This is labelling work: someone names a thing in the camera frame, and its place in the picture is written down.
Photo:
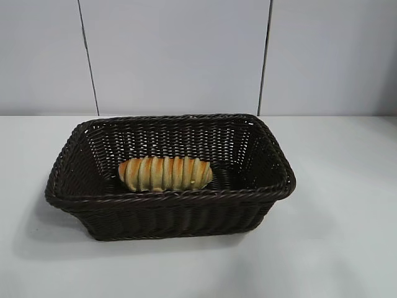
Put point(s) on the long striped bread roll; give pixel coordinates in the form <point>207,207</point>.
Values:
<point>164,174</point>

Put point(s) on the dark brown woven wicker basket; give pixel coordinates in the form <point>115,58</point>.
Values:
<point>170,211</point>

